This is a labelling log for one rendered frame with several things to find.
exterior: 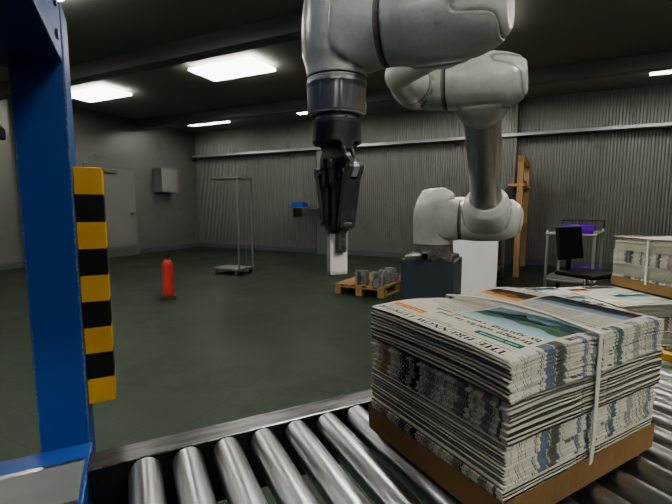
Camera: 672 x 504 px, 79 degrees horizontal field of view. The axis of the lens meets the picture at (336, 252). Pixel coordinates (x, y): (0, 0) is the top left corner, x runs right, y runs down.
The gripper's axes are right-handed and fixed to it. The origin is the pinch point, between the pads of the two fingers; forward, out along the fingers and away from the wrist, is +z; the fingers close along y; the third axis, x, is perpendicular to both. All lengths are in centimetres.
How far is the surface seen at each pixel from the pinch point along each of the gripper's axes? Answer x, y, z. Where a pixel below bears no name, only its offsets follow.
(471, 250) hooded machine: -297, 273, 42
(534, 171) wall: -706, 524, -74
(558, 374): -19.1, -25.1, 14.2
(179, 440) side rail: 23.4, 14.5, 33.1
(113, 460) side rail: 33.5, 13.1, 33.1
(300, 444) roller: 4.6, 5.1, 33.8
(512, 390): -9.8, -25.9, 14.0
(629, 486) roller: -35, -26, 34
